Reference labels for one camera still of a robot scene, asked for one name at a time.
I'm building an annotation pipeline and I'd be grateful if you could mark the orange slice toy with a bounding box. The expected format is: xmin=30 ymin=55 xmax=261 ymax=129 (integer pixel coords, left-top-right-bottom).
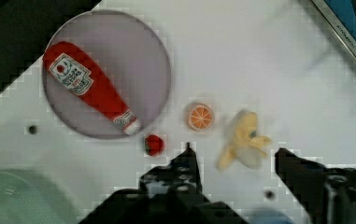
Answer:
xmin=186 ymin=103 xmax=215 ymax=132

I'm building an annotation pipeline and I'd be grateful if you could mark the red plush ketchup bottle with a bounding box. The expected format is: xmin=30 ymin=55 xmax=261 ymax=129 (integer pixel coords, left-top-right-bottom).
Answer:
xmin=43 ymin=41 xmax=141 ymax=135

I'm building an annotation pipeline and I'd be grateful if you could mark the blue bowl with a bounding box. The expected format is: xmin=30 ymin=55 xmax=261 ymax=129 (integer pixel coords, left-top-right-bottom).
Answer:
xmin=249 ymin=209 xmax=294 ymax=224

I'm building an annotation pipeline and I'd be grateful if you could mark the yellow plush peeled banana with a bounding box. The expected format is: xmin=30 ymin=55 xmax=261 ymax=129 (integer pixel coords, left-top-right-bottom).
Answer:
xmin=217 ymin=112 xmax=272 ymax=170

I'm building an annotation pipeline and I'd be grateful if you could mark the green perforated colander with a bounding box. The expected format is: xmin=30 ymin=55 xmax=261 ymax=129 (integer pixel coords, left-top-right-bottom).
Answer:
xmin=0 ymin=169 xmax=78 ymax=224

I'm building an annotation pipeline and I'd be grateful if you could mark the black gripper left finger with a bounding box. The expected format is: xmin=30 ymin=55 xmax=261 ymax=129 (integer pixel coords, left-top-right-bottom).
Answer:
xmin=80 ymin=144 xmax=248 ymax=224

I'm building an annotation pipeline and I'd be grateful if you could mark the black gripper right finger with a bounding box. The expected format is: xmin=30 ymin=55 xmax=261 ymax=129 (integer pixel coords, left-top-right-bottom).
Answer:
xmin=275 ymin=148 xmax=356 ymax=224

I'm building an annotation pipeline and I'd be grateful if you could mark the small red strawberry toy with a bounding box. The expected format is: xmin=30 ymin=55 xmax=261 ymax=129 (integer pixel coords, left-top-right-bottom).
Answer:
xmin=145 ymin=134 xmax=165 ymax=156

